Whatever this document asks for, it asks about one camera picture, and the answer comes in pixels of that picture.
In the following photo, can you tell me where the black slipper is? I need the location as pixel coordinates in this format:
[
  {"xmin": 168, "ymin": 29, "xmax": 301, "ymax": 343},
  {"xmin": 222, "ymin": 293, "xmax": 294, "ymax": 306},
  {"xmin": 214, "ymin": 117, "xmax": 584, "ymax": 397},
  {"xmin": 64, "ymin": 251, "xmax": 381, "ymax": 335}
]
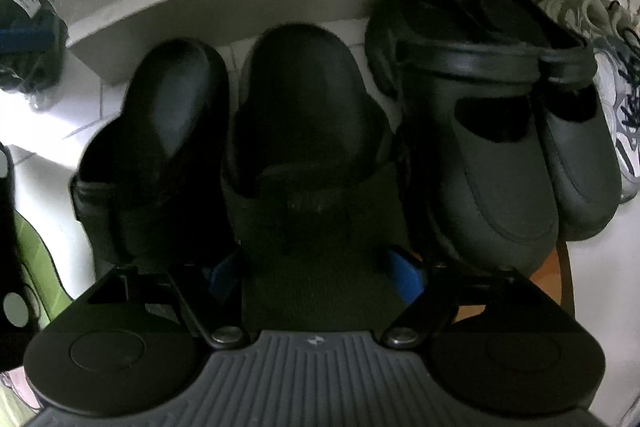
[{"xmin": 70, "ymin": 38, "xmax": 230, "ymax": 272}]

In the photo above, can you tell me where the dark slipper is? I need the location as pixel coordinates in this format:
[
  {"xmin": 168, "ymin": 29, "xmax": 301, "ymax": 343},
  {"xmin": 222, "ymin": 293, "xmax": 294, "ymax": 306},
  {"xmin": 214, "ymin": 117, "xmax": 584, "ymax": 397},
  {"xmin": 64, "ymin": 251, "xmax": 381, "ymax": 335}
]
[{"xmin": 224, "ymin": 24, "xmax": 406, "ymax": 332}]

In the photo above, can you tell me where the black chunky clog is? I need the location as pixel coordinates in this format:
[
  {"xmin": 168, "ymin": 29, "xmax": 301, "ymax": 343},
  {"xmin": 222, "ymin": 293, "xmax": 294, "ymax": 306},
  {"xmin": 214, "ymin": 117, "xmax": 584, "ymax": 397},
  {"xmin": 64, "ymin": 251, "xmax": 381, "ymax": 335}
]
[
  {"xmin": 364, "ymin": 0, "xmax": 559, "ymax": 274},
  {"xmin": 459, "ymin": 0, "xmax": 625, "ymax": 242}
]

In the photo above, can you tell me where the grey sneaker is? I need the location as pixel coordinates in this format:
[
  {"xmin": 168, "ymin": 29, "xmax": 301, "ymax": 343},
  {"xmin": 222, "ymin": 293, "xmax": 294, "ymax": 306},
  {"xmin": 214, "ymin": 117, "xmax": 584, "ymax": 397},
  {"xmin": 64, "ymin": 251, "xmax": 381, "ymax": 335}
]
[{"xmin": 538, "ymin": 0, "xmax": 639, "ymax": 202}]

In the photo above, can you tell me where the orange cat-shaped floor mat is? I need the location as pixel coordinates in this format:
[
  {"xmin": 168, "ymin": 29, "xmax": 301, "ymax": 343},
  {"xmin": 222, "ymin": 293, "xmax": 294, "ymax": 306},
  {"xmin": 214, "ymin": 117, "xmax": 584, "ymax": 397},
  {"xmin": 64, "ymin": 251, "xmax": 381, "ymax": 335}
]
[{"xmin": 454, "ymin": 239, "xmax": 575, "ymax": 329}]

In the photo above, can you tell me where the blue grey plastic bag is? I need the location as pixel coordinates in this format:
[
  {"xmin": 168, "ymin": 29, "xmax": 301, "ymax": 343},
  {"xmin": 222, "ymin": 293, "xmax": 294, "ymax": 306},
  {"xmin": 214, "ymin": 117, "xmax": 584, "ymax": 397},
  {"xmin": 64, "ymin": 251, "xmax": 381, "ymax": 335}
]
[{"xmin": 1, "ymin": 0, "xmax": 67, "ymax": 112}]

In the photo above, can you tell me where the green leaf mat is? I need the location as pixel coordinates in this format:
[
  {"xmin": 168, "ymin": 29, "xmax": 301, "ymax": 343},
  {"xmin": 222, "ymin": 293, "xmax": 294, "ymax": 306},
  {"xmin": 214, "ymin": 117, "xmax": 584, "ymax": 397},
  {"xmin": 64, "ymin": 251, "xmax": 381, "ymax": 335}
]
[{"xmin": 14, "ymin": 211, "xmax": 73, "ymax": 329}]

